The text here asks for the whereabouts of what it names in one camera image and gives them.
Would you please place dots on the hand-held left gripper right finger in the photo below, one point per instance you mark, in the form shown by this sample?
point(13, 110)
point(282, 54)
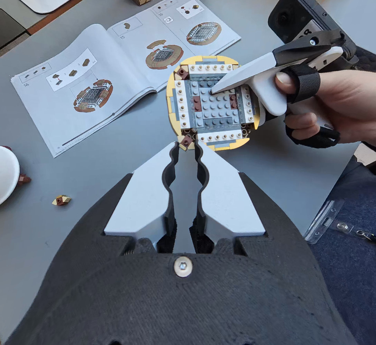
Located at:
point(232, 204)

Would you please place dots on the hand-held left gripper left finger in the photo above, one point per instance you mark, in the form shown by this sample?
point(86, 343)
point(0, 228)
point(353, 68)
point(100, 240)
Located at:
point(138, 204)

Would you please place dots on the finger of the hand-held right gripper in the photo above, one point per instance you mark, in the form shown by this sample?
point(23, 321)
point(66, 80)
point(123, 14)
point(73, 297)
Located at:
point(243, 73)

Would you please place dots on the round gold lego model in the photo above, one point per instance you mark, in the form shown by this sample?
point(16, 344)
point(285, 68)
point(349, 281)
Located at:
point(211, 106)

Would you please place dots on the small gold brown lego piece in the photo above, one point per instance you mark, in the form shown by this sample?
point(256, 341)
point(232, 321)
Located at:
point(61, 200)
point(186, 142)

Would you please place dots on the lego instruction booklet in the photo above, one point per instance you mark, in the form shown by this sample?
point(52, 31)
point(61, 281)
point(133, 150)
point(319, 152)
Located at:
point(102, 71)

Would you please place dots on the person's right hand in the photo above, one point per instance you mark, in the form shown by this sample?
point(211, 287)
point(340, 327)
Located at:
point(346, 101)

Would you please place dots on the clear badge holder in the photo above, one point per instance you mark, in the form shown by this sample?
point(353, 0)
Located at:
point(323, 221)

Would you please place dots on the person's leg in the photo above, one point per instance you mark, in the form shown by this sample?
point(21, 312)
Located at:
point(337, 262)

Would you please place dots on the white paper cup green stripe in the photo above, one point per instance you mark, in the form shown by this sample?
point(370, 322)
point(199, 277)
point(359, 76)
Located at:
point(7, 174)

